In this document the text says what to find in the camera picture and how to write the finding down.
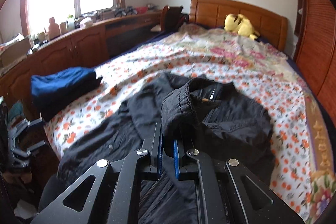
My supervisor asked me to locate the gold bed runner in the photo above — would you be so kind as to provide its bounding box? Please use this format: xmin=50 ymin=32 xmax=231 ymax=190
xmin=303 ymin=92 xmax=335 ymax=222

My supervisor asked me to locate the pink bottle on desk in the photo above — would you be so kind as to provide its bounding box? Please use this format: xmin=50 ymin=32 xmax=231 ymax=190
xmin=48 ymin=17 xmax=60 ymax=40

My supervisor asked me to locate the wooden louvred wardrobe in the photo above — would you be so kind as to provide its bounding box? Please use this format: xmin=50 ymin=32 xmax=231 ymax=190
xmin=294 ymin=0 xmax=335 ymax=121

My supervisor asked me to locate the cardboard box on desk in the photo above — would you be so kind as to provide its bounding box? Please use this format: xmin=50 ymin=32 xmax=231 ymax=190
xmin=1 ymin=38 xmax=31 ymax=68

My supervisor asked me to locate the wooden chair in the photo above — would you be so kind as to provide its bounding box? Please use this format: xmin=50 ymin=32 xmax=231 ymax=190
xmin=160 ymin=5 xmax=189 ymax=32

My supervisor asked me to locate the wooden headboard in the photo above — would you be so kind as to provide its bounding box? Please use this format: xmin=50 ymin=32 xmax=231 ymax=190
xmin=189 ymin=0 xmax=288 ymax=52

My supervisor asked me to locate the yellow plush toy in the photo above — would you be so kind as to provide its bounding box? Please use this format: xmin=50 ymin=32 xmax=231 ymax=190
xmin=224 ymin=14 xmax=260 ymax=40

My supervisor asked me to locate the long wooden desk cabinet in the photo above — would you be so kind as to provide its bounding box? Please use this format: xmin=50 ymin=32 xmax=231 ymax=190
xmin=1 ymin=11 xmax=161 ymax=108

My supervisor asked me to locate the folded blue garment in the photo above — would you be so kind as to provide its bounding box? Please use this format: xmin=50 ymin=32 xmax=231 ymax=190
xmin=31 ymin=67 xmax=102 ymax=122

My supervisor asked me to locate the black jacket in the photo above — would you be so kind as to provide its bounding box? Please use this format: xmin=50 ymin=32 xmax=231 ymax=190
xmin=56 ymin=72 xmax=275 ymax=224

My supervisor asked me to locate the pink floral quilt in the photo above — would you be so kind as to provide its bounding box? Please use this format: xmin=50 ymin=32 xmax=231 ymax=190
xmin=164 ymin=24 xmax=289 ymax=75

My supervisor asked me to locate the orange-print bed sheet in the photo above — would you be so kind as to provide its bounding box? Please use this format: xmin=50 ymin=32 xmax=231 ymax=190
xmin=43 ymin=24 xmax=321 ymax=222

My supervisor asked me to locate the red item on desk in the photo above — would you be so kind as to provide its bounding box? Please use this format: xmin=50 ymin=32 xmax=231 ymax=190
xmin=135 ymin=6 xmax=148 ymax=14

